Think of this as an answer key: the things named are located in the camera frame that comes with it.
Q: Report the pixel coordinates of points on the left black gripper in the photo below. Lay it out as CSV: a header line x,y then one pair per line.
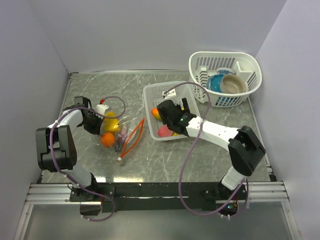
x,y
96,129

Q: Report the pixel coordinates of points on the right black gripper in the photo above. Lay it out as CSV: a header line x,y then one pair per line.
x,y
186,107

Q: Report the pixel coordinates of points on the fake yellow bell pepper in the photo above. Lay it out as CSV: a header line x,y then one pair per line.
x,y
111,125

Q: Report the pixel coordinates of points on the clear zip top bag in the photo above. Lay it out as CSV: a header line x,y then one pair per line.
x,y
134,133

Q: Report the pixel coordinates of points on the fake green orange mango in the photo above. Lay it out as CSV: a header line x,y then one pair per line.
x,y
156,114

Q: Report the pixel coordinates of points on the fake pink peach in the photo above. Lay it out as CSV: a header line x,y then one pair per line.
x,y
164,131

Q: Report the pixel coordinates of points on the fake yellow lemon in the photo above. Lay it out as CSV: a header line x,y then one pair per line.
x,y
110,114

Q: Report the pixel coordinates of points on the fake purple eggplant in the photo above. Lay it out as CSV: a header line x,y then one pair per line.
x,y
121,139

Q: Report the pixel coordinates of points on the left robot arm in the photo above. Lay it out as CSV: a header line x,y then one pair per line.
x,y
56,150

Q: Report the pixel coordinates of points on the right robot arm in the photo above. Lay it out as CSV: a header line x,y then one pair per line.
x,y
245,149

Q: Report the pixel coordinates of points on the white rectangular perforated basket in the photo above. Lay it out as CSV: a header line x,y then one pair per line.
x,y
152,95

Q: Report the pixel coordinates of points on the beige bowl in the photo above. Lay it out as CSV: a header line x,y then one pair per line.
x,y
232,84

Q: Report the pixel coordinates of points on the blue white patterned plate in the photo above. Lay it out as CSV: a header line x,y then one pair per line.
x,y
225,71

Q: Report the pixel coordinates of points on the white round dish rack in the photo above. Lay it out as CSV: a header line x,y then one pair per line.
x,y
203,64

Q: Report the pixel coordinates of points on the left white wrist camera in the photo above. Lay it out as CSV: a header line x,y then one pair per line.
x,y
102,109

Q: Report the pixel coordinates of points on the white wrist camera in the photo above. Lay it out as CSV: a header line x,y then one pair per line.
x,y
102,109
169,95

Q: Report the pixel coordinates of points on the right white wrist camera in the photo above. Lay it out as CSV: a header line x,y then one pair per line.
x,y
169,95

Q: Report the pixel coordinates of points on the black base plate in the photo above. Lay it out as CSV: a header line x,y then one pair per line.
x,y
135,196

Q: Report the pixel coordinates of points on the aluminium rail frame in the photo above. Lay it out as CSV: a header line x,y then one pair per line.
x,y
266,213

